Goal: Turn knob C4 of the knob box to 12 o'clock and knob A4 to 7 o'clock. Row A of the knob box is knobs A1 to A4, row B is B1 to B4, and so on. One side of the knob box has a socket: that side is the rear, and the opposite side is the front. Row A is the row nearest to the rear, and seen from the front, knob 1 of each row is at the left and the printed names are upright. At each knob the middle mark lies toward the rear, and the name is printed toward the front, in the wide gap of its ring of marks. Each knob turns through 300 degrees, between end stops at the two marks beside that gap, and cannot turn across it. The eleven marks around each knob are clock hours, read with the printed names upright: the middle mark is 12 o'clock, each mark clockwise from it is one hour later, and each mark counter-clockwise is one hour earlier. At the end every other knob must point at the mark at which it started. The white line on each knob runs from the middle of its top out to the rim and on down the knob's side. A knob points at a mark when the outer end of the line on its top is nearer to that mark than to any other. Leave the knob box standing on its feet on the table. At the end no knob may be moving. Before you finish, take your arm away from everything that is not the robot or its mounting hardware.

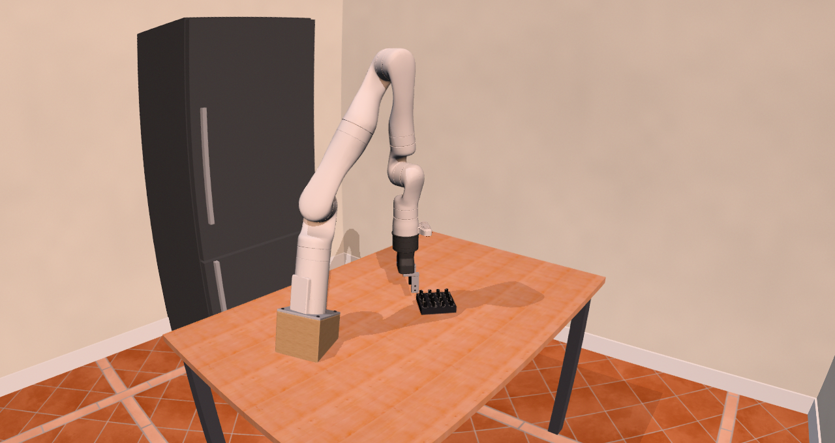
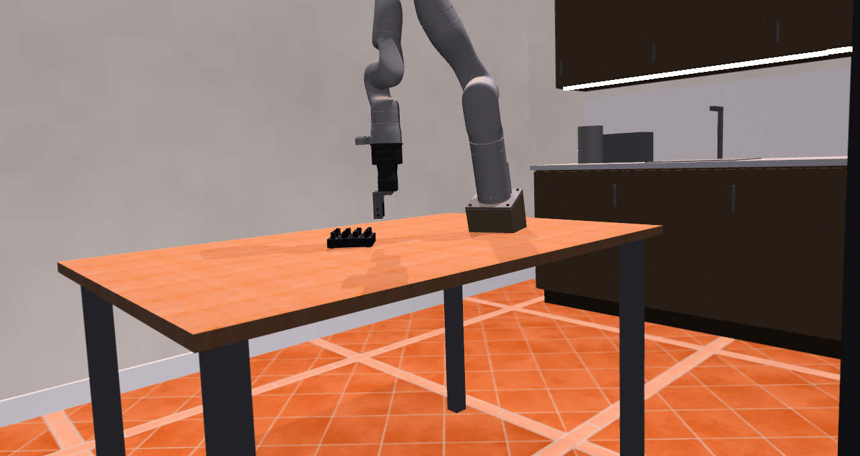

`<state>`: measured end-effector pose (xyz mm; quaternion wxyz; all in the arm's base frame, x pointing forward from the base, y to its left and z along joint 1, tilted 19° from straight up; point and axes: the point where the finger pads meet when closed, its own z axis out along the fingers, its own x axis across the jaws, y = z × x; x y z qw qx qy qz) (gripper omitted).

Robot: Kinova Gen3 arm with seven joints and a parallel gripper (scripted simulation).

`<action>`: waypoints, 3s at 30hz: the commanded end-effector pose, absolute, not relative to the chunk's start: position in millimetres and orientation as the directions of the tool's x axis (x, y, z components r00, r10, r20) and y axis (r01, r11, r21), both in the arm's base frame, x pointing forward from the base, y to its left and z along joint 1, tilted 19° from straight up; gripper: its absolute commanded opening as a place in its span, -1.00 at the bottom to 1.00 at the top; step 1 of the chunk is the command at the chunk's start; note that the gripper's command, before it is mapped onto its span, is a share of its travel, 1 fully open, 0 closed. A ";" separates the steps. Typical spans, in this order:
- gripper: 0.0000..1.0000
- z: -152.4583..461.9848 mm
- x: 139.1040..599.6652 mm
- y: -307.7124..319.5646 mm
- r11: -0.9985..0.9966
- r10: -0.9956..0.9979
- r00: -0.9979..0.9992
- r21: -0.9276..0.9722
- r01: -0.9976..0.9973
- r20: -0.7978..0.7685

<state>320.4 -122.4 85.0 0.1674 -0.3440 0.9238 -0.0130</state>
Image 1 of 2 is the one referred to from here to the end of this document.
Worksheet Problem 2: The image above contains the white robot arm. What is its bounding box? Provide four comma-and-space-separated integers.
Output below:
290, 48, 425, 314

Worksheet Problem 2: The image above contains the black knob box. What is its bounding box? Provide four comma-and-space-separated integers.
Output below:
416, 288, 457, 315

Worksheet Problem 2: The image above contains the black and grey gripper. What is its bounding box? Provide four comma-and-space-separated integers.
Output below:
392, 217, 432, 293

